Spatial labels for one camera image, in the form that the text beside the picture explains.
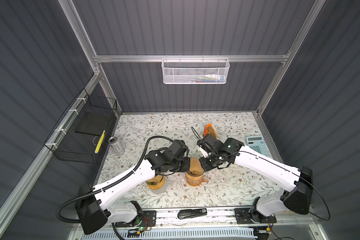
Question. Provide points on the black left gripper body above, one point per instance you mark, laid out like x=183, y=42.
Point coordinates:
x=183, y=165

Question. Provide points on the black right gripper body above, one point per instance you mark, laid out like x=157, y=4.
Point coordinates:
x=208, y=161

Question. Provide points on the orange glass pitcher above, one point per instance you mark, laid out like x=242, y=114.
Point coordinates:
x=196, y=180

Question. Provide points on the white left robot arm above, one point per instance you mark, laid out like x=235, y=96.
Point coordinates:
x=94, y=206

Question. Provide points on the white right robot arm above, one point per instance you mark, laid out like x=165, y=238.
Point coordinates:
x=296, y=185

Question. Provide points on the orange coffee filter box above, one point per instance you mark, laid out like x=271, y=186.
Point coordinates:
x=210, y=129

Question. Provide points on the light blue calculator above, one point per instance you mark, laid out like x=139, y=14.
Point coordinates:
x=258, y=144

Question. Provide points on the black stapler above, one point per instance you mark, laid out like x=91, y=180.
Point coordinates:
x=192, y=213

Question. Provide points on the silver cylinder can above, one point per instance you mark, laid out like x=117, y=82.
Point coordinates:
x=116, y=145

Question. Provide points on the yellow marker pen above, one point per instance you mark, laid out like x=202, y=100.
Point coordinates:
x=100, y=142

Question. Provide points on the pens in white basket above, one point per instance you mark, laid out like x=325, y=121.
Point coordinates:
x=213, y=78

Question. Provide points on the black pad in basket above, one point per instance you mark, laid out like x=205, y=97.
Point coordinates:
x=92, y=124

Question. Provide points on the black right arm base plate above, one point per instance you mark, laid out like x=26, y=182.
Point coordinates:
x=245, y=216

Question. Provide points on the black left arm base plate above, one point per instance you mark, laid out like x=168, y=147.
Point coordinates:
x=148, y=219

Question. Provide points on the white wire basket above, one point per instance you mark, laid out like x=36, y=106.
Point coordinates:
x=175, y=71

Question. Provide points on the black wire basket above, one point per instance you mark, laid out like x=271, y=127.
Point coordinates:
x=67, y=145

